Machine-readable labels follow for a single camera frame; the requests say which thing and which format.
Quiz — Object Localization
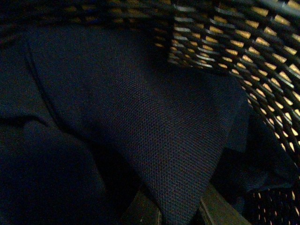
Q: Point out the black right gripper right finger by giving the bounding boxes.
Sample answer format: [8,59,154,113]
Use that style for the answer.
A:
[198,184,251,225]

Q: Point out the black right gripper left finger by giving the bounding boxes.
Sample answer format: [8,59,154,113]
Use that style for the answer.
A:
[120,186,162,225]

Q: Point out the navy blue knit garment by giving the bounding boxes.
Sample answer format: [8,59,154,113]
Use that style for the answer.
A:
[0,26,299,225]

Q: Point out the white woven laundry basket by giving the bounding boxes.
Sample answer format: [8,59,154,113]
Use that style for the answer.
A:
[0,0,300,225]

